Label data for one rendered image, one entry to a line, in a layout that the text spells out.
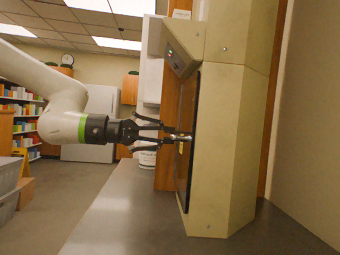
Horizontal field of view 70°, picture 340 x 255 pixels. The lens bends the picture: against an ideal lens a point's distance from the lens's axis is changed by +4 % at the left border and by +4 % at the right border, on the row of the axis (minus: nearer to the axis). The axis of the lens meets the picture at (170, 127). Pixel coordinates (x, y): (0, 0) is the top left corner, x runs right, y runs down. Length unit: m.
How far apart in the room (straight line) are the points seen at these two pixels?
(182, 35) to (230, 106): 0.22
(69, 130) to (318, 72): 0.83
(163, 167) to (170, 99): 0.29
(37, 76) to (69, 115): 0.15
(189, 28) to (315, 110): 0.53
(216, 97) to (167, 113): 0.39
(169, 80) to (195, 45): 0.37
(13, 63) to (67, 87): 0.14
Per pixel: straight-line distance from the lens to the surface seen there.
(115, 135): 0.70
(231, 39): 0.68
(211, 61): 0.65
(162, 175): 1.02
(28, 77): 0.80
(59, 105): 0.76
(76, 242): 0.67
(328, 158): 0.90
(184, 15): 0.77
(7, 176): 2.94
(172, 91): 0.99
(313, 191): 0.95
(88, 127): 0.70
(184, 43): 0.65
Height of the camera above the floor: 1.26
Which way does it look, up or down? 3 degrees down
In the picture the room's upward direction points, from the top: 5 degrees clockwise
